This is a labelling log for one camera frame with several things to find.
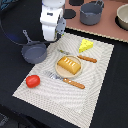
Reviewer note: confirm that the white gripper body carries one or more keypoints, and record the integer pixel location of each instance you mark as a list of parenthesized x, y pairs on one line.
[(53, 23)]

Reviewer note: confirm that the yellow toy cheese wedge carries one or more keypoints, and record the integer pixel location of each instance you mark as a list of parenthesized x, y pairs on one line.
[(85, 45)]

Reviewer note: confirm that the red toy tomato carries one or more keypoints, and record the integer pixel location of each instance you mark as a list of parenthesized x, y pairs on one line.
[(32, 81)]

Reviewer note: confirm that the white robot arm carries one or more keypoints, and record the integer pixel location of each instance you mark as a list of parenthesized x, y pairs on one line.
[(54, 4)]

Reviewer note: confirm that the small grey frying pan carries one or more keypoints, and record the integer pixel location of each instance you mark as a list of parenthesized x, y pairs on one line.
[(33, 52)]

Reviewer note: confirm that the grey toy cooking pot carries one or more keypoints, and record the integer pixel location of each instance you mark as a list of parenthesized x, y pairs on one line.
[(90, 13)]

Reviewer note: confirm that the orange toy bread loaf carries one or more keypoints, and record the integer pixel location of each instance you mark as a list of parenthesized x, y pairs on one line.
[(69, 65)]

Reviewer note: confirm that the round wooden plate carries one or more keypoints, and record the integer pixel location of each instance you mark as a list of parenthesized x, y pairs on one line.
[(64, 73)]

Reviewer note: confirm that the pink toy stove top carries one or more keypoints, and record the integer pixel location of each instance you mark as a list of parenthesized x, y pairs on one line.
[(107, 26)]

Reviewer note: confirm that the white woven placemat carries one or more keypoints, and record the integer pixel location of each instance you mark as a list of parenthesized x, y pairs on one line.
[(61, 99)]

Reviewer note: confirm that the cream bowl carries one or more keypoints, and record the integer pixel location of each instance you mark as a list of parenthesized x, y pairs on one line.
[(122, 14)]

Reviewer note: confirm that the wooden handled toy fork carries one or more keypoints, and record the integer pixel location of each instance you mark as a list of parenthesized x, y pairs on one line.
[(66, 80)]

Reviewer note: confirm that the wooden handled toy knife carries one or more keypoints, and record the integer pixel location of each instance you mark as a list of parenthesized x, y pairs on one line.
[(79, 56)]

